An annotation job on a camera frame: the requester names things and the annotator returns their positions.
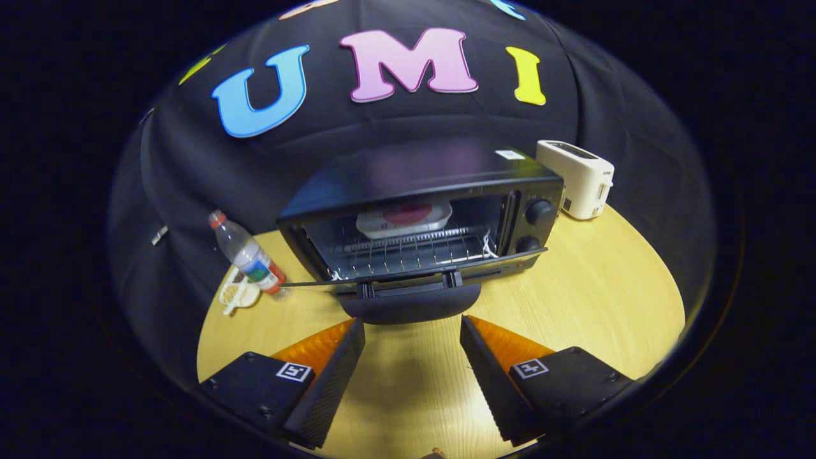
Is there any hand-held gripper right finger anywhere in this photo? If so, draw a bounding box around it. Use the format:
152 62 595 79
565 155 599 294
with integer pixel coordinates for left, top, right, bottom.
460 315 636 447

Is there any black toaster oven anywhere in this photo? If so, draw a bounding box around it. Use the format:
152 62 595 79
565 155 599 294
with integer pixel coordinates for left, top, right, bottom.
275 143 565 326

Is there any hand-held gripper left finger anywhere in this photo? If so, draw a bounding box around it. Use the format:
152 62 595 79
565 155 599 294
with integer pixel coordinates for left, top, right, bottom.
199 318 367 449

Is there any small white snack dish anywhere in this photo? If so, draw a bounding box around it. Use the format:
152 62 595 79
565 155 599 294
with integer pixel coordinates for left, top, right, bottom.
219 268 262 316

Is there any white pop-up toaster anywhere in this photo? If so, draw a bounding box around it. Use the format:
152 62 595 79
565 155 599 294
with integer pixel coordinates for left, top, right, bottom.
535 140 614 221

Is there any black backdrop cloth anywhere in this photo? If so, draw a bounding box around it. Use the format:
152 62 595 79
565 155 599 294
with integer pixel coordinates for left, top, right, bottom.
107 0 718 383

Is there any white tray with red meat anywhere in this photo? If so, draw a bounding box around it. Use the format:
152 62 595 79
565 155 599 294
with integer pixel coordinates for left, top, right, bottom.
356 201 453 240

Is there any clear plastic water bottle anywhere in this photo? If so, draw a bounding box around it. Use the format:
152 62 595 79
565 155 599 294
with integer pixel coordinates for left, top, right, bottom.
208 210 288 295

